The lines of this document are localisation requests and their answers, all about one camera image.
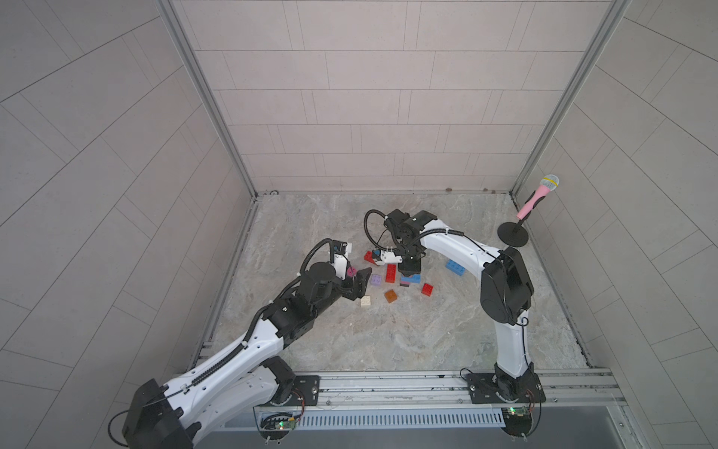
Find small blue lego brick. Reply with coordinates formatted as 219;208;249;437
399;274;421;284

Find black corrugated cable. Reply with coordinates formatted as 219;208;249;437
363;208;394;251

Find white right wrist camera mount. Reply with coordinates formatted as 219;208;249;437
372;250;403;266

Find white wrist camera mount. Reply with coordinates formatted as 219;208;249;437
330;241;353;280
372;250;403;266

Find long red lego brick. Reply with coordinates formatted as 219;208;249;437
364;251;377;265
385;264;398;284

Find green circuit board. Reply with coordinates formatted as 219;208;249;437
260;413;299;432
502;406;532;426

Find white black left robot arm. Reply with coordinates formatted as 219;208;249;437
110;239;372;448

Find orange lego brick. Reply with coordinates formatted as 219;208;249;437
384;290;398;303

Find small red lego brick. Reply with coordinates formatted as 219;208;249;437
421;284;434;297

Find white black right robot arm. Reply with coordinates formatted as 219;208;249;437
375;210;546;404

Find right green circuit board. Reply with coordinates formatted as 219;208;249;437
502;406;532;426

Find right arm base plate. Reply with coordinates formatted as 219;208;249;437
462;369;546;404

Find pink toy microphone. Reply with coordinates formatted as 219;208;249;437
517;174;560;221

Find long blue lego brick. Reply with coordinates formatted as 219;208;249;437
446;260;466;276

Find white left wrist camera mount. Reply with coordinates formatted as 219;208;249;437
330;241;353;280

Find left green circuit board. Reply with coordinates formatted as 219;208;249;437
260;413;299;432

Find aluminium rail frame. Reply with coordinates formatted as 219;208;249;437
156;367;626;416

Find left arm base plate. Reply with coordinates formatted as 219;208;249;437
262;375;321;407

